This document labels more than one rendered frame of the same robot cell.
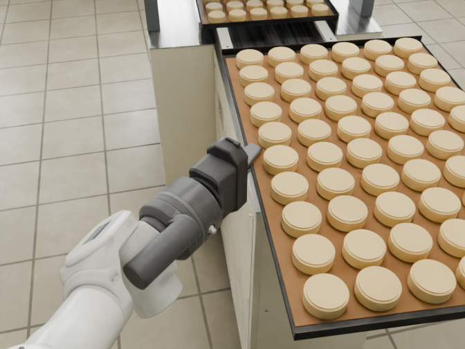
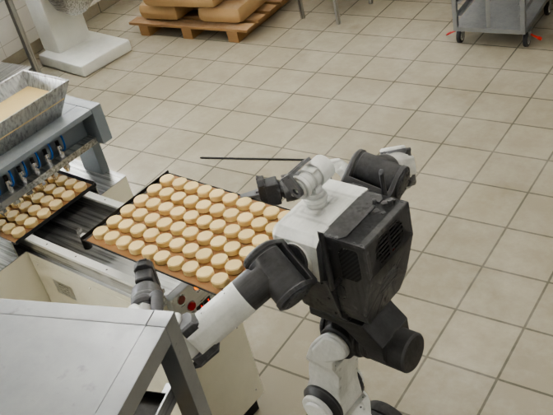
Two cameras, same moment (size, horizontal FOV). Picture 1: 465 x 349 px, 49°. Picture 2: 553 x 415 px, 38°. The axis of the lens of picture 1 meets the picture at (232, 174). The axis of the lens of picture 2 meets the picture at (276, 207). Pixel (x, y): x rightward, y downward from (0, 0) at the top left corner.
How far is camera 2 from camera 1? 1.71 m
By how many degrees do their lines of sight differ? 29
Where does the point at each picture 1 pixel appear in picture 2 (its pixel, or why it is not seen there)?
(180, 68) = (12, 282)
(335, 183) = (191, 249)
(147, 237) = (146, 306)
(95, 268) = not seen: hidden behind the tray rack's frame
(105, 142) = not seen: outside the picture
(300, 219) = (191, 267)
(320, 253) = (207, 271)
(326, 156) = (178, 244)
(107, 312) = not seen: hidden behind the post
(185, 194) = (145, 286)
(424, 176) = (220, 225)
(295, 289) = (209, 286)
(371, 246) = (221, 257)
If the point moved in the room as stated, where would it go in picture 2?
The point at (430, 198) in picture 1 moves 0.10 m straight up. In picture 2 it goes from (228, 230) to (220, 203)
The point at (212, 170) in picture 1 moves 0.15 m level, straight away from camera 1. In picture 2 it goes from (144, 275) to (113, 258)
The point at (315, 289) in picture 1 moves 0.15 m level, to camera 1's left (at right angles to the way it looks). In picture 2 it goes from (216, 280) to (174, 311)
